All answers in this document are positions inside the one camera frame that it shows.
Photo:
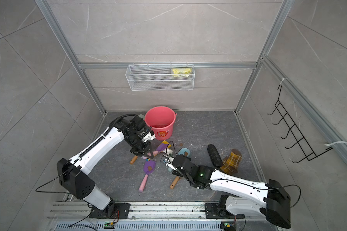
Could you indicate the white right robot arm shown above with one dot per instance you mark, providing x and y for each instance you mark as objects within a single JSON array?
[{"x": 240, "y": 197}]

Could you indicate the white wire wall basket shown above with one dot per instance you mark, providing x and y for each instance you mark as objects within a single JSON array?
[{"x": 155, "y": 77}]

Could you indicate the green trowel near tissue box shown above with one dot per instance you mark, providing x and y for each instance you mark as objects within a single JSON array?
[{"x": 133, "y": 160}]

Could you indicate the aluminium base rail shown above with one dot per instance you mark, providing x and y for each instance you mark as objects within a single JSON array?
[{"x": 148, "y": 216}]

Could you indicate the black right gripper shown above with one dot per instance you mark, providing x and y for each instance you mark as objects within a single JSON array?
[{"x": 177, "y": 172}]

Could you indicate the white cleaning brush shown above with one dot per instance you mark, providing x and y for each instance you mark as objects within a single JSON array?
[{"x": 167, "y": 152}]

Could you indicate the black wall hook rack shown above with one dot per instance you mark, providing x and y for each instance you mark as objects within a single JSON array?
[{"x": 294, "y": 132}]

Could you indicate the green trowel wooden handle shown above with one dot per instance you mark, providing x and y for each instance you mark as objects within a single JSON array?
[{"x": 175, "y": 181}]

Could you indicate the purple trowel pink handle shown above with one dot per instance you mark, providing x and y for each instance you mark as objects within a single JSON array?
[{"x": 149, "y": 167}]

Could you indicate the plaid brown cloth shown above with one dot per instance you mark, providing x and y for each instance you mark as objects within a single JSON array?
[{"x": 231, "y": 163}]

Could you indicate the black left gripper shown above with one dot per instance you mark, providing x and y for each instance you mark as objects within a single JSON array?
[{"x": 143, "y": 152}]

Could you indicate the black oval brush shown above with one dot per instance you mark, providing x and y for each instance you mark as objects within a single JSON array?
[{"x": 214, "y": 156}]

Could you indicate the yellow sponge in basket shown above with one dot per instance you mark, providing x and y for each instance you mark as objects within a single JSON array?
[{"x": 182, "y": 72}]

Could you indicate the blue toy trowel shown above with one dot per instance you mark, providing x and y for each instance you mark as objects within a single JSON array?
[{"x": 184, "y": 151}]

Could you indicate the small purple trowel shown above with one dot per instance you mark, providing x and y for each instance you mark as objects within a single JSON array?
[{"x": 158, "y": 150}]

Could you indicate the pink plastic bucket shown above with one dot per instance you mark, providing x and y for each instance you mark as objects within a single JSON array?
[{"x": 161, "y": 119}]

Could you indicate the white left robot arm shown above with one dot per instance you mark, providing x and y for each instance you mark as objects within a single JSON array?
[{"x": 73, "y": 173}]

